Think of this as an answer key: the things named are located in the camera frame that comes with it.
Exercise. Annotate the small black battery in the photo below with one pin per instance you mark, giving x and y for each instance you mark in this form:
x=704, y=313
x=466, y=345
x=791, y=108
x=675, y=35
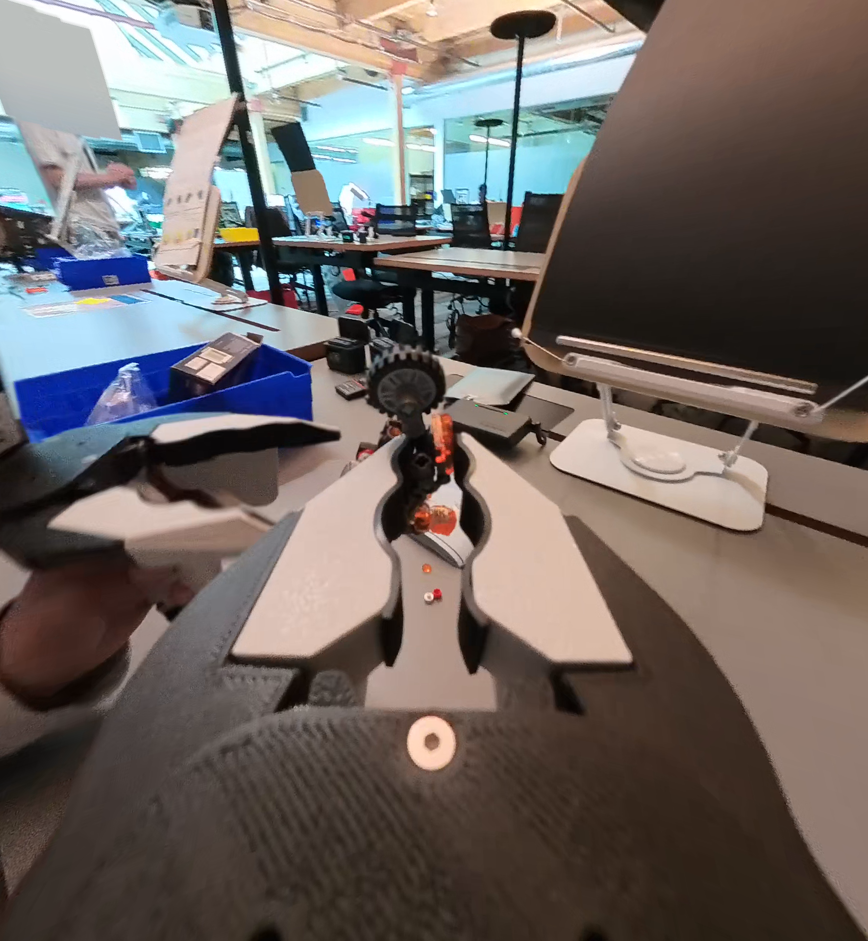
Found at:
x=351, y=388

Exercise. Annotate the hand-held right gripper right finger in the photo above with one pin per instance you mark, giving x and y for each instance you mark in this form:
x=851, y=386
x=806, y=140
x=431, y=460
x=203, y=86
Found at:
x=544, y=588

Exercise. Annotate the black pole round base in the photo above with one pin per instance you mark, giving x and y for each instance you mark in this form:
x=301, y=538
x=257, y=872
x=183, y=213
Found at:
x=520, y=110
x=487, y=154

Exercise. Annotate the lego instruction booklet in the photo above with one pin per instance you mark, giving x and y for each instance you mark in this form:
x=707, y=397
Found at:
x=441, y=548

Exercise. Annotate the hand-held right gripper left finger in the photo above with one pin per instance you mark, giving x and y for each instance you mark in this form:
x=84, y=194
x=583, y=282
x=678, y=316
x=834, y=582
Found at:
x=316, y=588

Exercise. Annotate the person's left hand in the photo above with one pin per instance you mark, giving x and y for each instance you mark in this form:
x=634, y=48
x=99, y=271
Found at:
x=73, y=625

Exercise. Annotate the black office chair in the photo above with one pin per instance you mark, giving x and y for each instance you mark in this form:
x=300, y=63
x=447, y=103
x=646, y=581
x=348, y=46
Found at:
x=371, y=294
x=397, y=219
x=470, y=224
x=537, y=220

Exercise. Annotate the clear plastic bag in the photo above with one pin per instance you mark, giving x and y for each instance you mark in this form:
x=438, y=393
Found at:
x=121, y=397

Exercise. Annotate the blue plastic bin white tag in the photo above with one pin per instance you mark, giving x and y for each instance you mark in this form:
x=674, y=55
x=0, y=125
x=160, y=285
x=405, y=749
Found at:
x=95, y=272
x=287, y=389

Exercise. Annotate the black charger box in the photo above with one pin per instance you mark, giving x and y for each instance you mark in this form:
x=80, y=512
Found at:
x=492, y=423

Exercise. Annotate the long black pole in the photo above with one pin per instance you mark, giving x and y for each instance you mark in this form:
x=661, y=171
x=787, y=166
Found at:
x=250, y=147

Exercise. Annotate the person's left forearm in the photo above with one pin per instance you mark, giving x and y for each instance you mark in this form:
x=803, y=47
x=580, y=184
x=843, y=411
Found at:
x=7, y=728

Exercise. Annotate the lego motorcycle model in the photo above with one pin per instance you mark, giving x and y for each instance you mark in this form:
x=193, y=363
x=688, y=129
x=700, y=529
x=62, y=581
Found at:
x=408, y=382

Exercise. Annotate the wooden desk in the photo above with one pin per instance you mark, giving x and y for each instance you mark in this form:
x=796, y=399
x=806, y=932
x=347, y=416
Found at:
x=360, y=241
x=463, y=261

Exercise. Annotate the white metal stand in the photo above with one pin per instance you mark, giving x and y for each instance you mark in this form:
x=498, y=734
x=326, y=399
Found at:
x=662, y=470

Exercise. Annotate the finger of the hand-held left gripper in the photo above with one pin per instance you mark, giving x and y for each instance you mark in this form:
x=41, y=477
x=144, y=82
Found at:
x=154, y=526
x=235, y=474

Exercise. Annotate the dark cardboard box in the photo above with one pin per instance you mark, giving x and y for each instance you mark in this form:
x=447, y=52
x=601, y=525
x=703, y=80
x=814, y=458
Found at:
x=213, y=360

